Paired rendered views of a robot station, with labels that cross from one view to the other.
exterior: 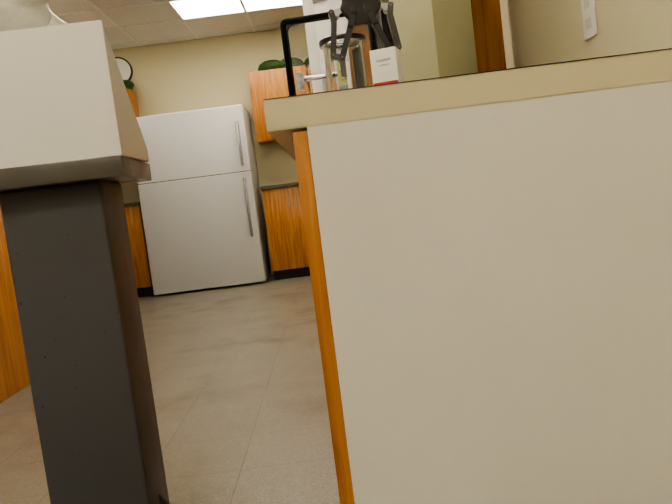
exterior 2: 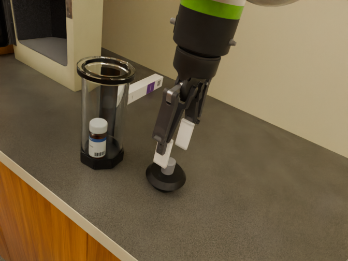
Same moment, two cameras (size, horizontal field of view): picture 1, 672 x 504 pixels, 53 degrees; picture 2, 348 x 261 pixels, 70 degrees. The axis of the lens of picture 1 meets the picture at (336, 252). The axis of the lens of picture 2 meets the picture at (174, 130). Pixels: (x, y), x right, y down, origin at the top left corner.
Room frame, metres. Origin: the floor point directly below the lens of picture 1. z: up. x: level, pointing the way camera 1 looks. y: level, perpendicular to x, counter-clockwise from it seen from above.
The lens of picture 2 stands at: (1.27, 0.27, 1.36)
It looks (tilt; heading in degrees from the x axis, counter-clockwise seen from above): 34 degrees down; 294
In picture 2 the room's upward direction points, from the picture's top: 14 degrees clockwise
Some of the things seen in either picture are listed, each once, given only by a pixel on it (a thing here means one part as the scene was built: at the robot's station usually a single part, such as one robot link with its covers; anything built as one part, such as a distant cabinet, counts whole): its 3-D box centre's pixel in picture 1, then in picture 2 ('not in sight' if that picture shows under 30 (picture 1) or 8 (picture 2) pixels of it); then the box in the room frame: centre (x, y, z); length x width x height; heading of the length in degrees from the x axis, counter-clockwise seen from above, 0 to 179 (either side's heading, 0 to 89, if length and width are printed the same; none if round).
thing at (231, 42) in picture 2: not in sight; (202, 30); (1.44, -0.11, 1.28); 0.12 x 0.09 x 0.06; 179
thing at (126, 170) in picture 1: (62, 178); not in sight; (1.45, 0.56, 0.92); 0.32 x 0.32 x 0.04; 5
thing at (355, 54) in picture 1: (347, 85); (104, 114); (1.59, -0.08, 1.06); 0.11 x 0.11 x 0.21
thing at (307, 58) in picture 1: (333, 75); not in sight; (2.21, -0.06, 1.19); 0.30 x 0.01 x 0.40; 82
